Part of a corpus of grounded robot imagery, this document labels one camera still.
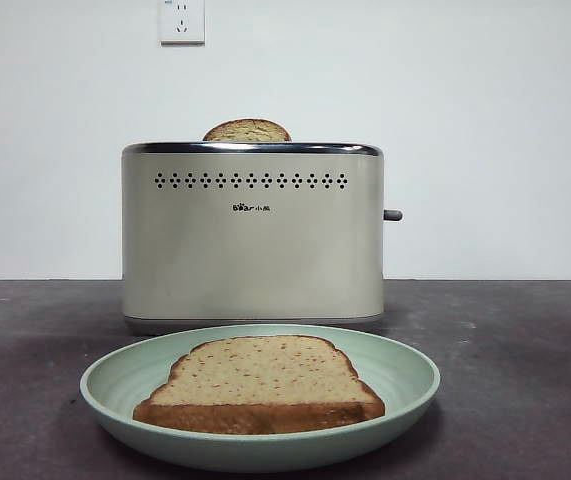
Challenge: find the pale green round plate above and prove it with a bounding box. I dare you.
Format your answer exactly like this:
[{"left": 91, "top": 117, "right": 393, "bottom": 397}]
[{"left": 79, "top": 323, "right": 442, "bottom": 474}]

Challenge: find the white wall power socket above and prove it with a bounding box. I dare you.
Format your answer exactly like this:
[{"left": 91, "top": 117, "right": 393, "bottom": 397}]
[{"left": 158, "top": 0, "right": 206, "bottom": 48}]

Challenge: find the small toasted bread slice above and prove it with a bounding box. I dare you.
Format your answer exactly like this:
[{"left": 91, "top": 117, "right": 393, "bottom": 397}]
[{"left": 202, "top": 119, "right": 293, "bottom": 143}]

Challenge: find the large toasted bread slice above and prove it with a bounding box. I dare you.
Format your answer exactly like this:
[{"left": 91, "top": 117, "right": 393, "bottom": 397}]
[{"left": 132, "top": 335, "right": 386, "bottom": 435}]

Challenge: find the cream toaster with chrome top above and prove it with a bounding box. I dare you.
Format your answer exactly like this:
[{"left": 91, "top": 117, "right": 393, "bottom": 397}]
[{"left": 120, "top": 141, "right": 386, "bottom": 337}]

